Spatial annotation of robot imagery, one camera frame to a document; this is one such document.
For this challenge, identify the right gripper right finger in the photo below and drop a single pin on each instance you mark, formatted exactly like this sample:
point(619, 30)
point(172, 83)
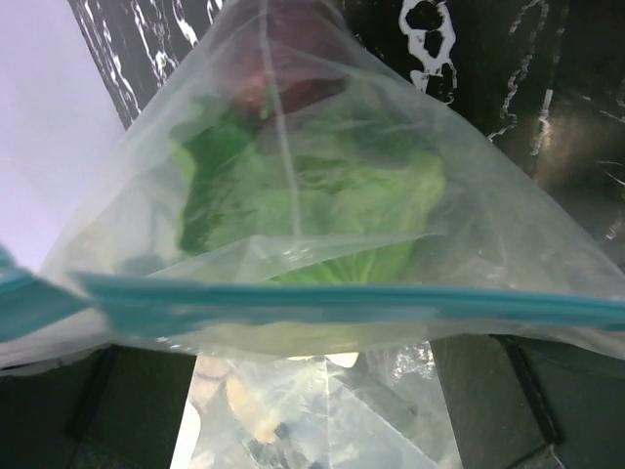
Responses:
point(524, 403)

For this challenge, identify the black marble pattern mat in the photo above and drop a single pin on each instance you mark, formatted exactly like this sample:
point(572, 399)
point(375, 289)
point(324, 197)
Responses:
point(543, 80)

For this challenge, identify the clear zip top bag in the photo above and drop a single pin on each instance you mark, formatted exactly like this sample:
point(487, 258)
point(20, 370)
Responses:
point(286, 374)

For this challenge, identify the dark red fake fruit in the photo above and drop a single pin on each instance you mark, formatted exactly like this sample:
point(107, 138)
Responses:
point(295, 42)

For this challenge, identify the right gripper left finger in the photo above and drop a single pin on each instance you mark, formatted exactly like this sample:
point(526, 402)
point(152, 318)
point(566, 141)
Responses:
point(117, 407)

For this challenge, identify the green fake lettuce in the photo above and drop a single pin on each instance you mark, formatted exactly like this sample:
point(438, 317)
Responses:
point(331, 195)

